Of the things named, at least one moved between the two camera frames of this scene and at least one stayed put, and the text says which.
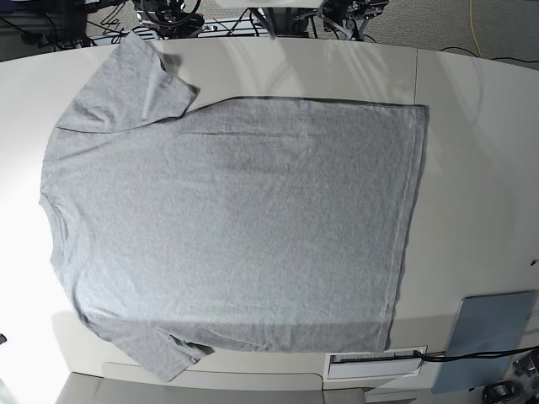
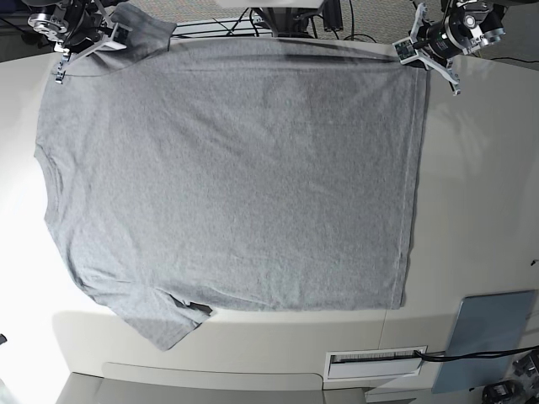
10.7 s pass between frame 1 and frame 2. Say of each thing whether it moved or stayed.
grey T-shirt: moved
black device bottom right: stayed
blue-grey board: stayed
